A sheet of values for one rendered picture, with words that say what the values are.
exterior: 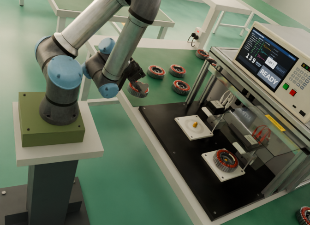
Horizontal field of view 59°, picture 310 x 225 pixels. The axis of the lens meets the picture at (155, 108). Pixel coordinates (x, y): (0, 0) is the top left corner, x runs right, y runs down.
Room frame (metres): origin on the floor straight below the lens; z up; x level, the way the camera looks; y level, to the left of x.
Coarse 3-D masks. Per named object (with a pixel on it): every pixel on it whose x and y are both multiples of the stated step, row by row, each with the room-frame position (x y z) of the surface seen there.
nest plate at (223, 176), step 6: (216, 150) 1.00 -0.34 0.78; (204, 156) 0.93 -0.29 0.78; (210, 156) 0.95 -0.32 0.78; (210, 162) 0.91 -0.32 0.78; (216, 168) 0.89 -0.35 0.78; (240, 168) 0.95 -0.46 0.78; (216, 174) 0.86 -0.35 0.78; (222, 174) 0.87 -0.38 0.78; (228, 174) 0.88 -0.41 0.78; (234, 174) 0.90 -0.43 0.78; (240, 174) 0.91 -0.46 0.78; (222, 180) 0.83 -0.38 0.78
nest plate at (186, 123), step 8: (176, 120) 1.11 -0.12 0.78; (184, 120) 1.13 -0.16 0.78; (192, 120) 1.16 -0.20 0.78; (200, 120) 1.18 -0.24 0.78; (184, 128) 1.07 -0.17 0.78; (192, 128) 1.09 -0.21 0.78; (200, 128) 1.12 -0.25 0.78; (208, 128) 1.14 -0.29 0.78; (192, 136) 1.03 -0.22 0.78; (200, 136) 1.05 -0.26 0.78; (208, 136) 1.09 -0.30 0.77
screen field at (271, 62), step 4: (268, 60) 1.15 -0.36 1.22; (272, 60) 1.14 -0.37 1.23; (268, 64) 1.14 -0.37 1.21; (272, 64) 1.13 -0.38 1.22; (276, 64) 1.12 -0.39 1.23; (272, 68) 1.12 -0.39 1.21; (276, 68) 1.11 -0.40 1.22; (280, 68) 1.10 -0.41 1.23; (280, 72) 1.09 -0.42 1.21; (284, 72) 1.08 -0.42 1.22
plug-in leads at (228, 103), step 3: (228, 90) 1.23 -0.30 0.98; (231, 93) 1.22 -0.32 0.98; (222, 96) 1.22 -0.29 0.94; (228, 96) 1.20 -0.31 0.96; (231, 96) 1.24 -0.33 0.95; (234, 96) 1.21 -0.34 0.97; (222, 99) 1.22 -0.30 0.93; (228, 99) 1.24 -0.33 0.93; (225, 102) 1.23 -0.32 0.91; (228, 102) 1.19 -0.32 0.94; (231, 102) 1.20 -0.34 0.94; (228, 105) 1.20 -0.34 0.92; (225, 108) 1.18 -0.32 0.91
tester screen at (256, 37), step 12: (252, 36) 1.24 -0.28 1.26; (264, 36) 1.20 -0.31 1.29; (252, 48) 1.22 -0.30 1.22; (264, 48) 1.18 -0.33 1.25; (276, 48) 1.15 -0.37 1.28; (240, 60) 1.24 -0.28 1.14; (264, 60) 1.16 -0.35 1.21; (276, 60) 1.12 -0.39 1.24; (288, 60) 1.09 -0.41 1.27; (276, 72) 1.10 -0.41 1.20
